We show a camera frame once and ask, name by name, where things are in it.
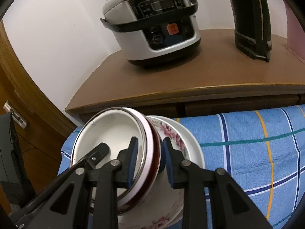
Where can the white enamel bowl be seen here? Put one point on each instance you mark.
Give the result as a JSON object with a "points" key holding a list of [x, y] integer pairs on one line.
{"points": [[112, 126]]}

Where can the blue plaid tablecloth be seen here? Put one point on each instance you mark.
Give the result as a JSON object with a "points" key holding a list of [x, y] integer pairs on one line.
{"points": [[263, 151]]}

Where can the pink electric kettle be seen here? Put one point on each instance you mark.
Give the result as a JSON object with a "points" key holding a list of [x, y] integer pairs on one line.
{"points": [[295, 35]]}

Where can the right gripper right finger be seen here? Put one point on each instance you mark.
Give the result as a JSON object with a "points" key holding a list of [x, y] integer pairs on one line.
{"points": [[230, 205]]}

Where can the stainless steel bowl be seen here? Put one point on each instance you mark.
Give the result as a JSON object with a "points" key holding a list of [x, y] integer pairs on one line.
{"points": [[137, 158]]}

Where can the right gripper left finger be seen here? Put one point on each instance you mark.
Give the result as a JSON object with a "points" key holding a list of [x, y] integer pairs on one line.
{"points": [[106, 180]]}

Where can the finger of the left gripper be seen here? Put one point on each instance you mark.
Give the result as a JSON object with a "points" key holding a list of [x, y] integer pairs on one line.
{"points": [[95, 156]]}

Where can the plain white round plate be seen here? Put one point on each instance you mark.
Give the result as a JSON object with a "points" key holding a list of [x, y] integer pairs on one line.
{"points": [[182, 139]]}

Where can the white black rice cooker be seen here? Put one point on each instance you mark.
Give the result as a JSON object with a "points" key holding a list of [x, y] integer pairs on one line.
{"points": [[153, 33]]}

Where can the wooden door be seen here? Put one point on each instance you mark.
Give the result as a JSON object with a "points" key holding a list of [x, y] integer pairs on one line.
{"points": [[46, 126]]}

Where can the black thermos flask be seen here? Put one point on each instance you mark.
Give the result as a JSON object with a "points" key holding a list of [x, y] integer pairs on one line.
{"points": [[252, 28]]}

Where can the brown wooden sideboard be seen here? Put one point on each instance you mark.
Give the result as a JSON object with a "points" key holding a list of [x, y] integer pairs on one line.
{"points": [[218, 78]]}

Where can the metal door handle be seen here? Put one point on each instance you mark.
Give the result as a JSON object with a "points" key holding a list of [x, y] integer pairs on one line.
{"points": [[18, 118]]}

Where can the pink plastic bowl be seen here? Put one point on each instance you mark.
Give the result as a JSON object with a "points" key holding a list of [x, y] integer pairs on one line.
{"points": [[149, 165]]}

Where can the large floral rim plate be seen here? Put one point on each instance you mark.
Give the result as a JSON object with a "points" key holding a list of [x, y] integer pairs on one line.
{"points": [[160, 212]]}

